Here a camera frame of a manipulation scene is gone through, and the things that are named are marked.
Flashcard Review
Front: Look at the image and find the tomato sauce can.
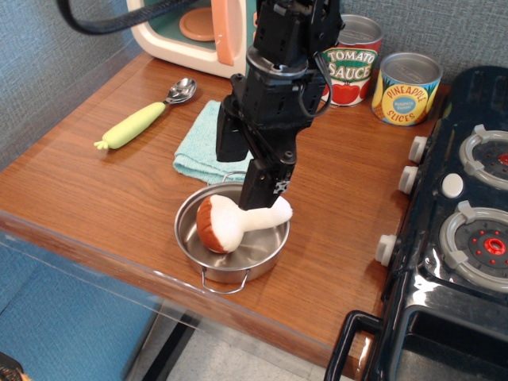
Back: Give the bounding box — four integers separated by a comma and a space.
321, 13, 383, 106

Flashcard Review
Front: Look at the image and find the pineapple slices can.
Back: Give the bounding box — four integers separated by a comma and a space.
371, 52, 443, 126

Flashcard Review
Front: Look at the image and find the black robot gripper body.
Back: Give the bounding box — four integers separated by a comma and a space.
221, 47, 329, 165

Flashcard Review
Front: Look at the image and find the toy microwave teal and cream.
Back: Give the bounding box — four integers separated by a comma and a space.
132, 0, 257, 78

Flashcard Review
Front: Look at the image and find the spoon with green handle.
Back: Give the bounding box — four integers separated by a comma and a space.
94, 78, 198, 150

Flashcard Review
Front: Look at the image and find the light blue folded cloth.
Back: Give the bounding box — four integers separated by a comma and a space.
173, 101, 252, 184

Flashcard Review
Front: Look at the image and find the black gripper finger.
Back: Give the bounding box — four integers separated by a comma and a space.
215, 103, 248, 162
239, 158, 294, 210

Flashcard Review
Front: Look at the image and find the plush brown white mushroom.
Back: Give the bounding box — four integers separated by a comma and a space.
196, 194, 293, 254

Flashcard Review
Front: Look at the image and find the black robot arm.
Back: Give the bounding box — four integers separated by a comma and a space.
216, 1, 343, 210

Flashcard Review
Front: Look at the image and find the stainless steel pan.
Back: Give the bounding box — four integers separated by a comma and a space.
175, 179, 290, 294

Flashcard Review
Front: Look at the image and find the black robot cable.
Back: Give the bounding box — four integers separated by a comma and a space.
56, 0, 207, 36

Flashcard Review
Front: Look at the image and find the black toy stove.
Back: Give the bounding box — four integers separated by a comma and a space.
325, 66, 507, 380

